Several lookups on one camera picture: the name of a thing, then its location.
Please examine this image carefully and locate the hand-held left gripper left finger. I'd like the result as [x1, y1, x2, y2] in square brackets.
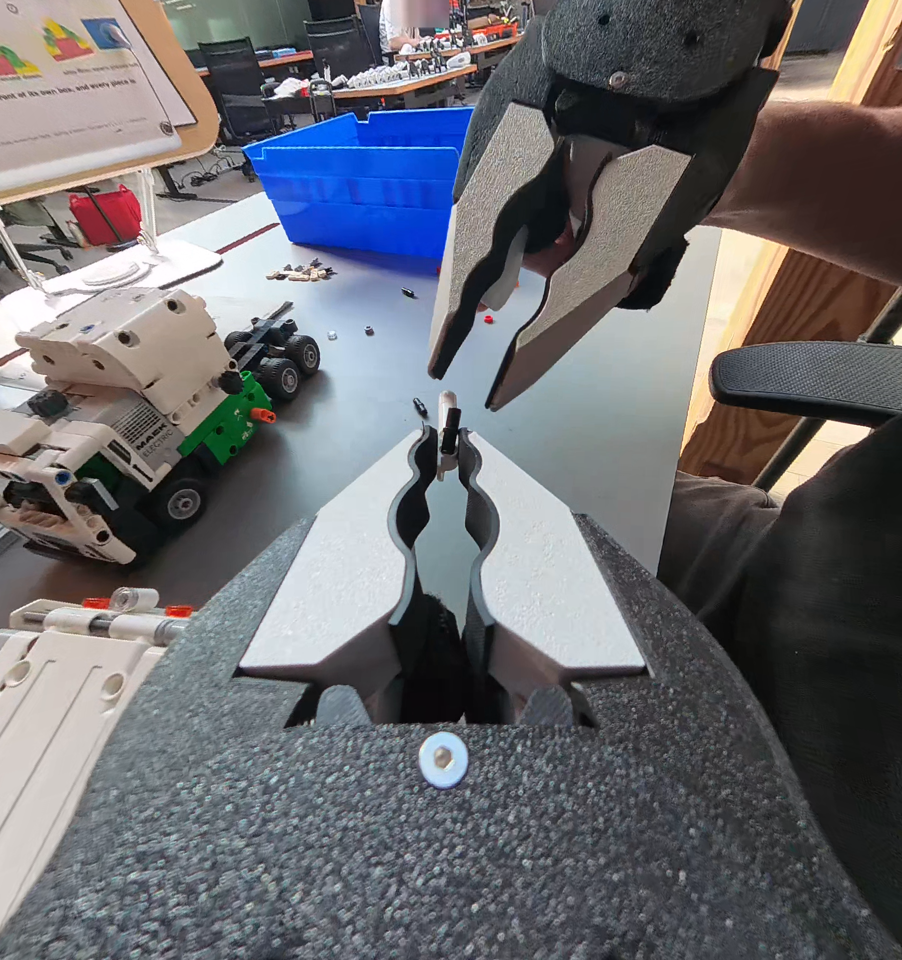
[235, 425, 433, 723]

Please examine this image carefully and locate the red container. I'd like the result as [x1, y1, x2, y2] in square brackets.
[68, 183, 143, 247]

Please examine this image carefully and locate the person's right forearm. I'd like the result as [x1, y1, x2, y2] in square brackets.
[702, 101, 902, 290]

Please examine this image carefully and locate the pile of tan lego pieces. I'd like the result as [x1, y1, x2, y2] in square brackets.
[265, 258, 337, 284]

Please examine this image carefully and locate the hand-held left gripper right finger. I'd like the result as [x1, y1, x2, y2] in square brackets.
[458, 429, 650, 723]

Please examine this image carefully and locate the white lego truck container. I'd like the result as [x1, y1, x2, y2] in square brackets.
[0, 587, 197, 960]

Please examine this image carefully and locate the cluttered wooden table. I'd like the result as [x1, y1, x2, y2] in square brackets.
[259, 33, 523, 114]

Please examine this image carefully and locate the wooden booklet stand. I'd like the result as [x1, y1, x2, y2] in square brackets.
[0, 0, 223, 301]

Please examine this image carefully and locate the white lego beam piece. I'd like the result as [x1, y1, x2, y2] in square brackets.
[436, 390, 463, 481]

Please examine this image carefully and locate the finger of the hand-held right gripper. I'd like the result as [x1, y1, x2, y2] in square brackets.
[484, 144, 697, 412]
[427, 101, 564, 381]

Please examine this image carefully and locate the black office chair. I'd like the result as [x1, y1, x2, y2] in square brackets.
[198, 37, 272, 147]
[303, 15, 377, 82]

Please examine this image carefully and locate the white green lego truck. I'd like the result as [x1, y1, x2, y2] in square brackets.
[0, 287, 323, 567]

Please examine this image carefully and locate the blue plastic bin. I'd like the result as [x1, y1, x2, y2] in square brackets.
[243, 106, 476, 260]

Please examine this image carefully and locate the lego instruction booklet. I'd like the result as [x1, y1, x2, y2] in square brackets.
[0, 0, 197, 200]

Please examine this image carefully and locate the black mesh chair armrest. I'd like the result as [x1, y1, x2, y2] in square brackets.
[709, 341, 902, 429]

